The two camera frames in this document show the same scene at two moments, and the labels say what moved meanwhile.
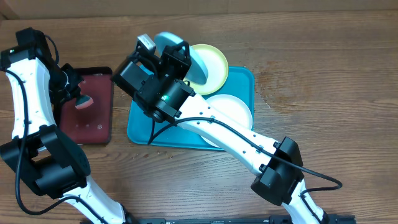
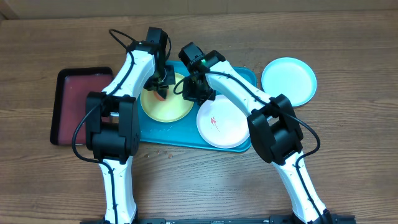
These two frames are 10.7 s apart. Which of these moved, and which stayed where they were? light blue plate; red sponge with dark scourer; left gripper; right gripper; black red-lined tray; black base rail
Moved: left gripper; right gripper; light blue plate; red sponge with dark scourer
Stayed: black red-lined tray; black base rail
